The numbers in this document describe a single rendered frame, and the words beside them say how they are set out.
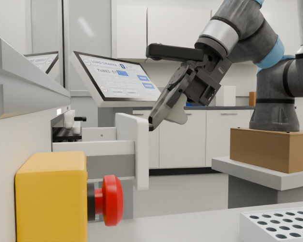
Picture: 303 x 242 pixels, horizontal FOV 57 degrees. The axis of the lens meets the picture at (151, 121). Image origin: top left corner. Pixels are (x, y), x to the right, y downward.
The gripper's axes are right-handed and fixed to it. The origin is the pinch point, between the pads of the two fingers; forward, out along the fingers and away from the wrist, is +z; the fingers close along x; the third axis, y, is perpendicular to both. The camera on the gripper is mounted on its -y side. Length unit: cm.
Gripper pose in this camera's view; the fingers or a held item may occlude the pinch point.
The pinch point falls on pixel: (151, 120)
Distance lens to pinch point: 57.0
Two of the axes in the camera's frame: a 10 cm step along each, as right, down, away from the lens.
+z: -5.6, 8.3, -0.8
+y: 8.0, 5.6, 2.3
